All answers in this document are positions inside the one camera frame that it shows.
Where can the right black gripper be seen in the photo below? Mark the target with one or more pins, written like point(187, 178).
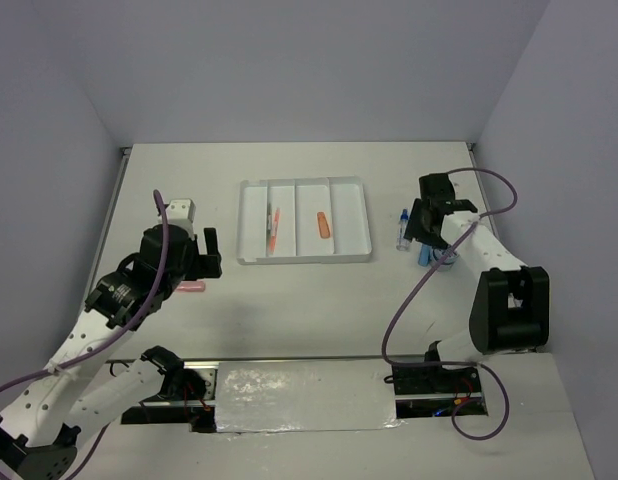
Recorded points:
point(414, 228)

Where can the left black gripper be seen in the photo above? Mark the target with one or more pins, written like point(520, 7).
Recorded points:
point(205, 265)

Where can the green white pen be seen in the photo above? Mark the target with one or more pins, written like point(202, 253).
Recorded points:
point(269, 222)

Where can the orange pen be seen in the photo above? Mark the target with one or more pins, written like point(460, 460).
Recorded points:
point(273, 231)

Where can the orange eraser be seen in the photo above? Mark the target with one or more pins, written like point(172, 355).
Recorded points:
point(323, 225)

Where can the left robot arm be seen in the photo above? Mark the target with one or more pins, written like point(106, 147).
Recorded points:
point(43, 428)

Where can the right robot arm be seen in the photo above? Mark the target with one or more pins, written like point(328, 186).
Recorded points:
point(510, 310)

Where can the pink eraser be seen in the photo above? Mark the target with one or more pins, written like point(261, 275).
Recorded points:
point(197, 286)

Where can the clear blue-capped bottle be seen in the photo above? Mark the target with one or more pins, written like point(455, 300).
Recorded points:
point(402, 244)

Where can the blue eraser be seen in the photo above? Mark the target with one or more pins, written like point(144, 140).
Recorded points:
point(424, 257)

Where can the right blue tape roll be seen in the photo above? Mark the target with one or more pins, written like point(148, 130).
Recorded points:
point(444, 258)

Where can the white divided organizer tray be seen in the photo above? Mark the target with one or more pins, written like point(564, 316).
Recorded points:
point(298, 241)

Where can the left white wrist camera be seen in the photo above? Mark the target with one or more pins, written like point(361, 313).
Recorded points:
point(181, 213)

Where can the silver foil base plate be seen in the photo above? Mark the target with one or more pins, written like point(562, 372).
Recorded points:
point(303, 396)

